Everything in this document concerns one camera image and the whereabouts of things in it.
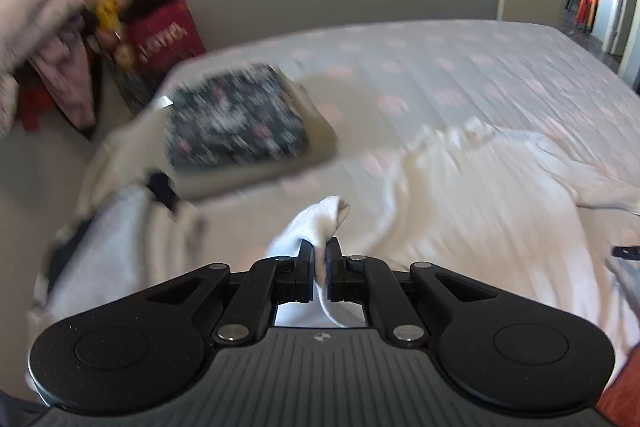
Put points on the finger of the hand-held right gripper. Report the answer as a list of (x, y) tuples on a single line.
[(627, 252)]

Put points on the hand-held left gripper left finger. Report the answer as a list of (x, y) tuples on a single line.
[(306, 267)]

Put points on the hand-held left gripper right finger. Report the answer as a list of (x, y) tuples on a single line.
[(334, 267)]

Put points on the cream white long-sleeved garment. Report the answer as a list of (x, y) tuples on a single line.
[(475, 217)]

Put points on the pale pink clothes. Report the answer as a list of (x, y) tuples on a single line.
[(65, 77)]

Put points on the beige folded cloth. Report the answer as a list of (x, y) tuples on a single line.
[(250, 184)]

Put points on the reddish orange cloth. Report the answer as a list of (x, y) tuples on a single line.
[(622, 397)]

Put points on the dark floral folded cloth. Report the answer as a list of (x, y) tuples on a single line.
[(235, 117)]

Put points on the white garment pile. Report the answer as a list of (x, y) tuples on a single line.
[(105, 247)]

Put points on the polka dot bed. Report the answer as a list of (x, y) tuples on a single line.
[(450, 67)]

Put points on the orange stool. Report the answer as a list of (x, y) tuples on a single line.
[(587, 9)]

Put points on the red plastic bag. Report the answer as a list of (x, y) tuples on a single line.
[(165, 37)]

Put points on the red garment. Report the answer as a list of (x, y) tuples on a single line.
[(32, 109)]

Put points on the white folded duvet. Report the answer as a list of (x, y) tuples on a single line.
[(30, 17)]

